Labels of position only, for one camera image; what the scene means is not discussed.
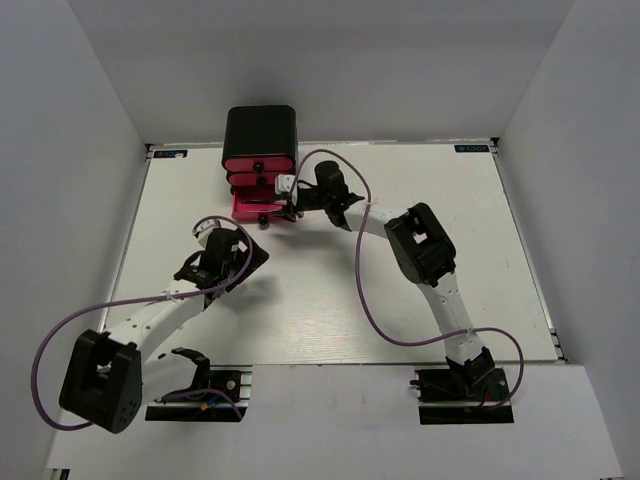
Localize black drawer cabinet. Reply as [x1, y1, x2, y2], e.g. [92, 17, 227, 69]
[221, 105, 298, 175]

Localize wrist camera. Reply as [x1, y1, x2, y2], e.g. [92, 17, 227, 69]
[274, 174, 297, 198]
[192, 219, 220, 247]

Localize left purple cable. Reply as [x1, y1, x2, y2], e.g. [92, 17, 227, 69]
[31, 215, 259, 431]

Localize pink drawer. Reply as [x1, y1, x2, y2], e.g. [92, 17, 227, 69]
[226, 172, 280, 188]
[221, 156, 295, 173]
[231, 186, 292, 225]

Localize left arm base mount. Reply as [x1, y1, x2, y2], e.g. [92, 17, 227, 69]
[144, 366, 253, 423]

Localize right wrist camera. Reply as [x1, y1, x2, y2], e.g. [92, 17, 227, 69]
[274, 174, 297, 198]

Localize pink bottom drawer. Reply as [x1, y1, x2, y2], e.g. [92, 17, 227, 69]
[231, 186, 292, 225]

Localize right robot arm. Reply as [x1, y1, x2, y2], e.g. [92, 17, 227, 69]
[275, 160, 495, 399]

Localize pink top drawer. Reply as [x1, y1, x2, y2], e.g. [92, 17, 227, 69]
[221, 156, 295, 173]

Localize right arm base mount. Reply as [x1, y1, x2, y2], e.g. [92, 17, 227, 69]
[409, 368, 514, 425]

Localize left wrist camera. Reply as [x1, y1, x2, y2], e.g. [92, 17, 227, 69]
[192, 219, 220, 247]

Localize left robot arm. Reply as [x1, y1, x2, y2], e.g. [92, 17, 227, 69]
[59, 228, 270, 433]

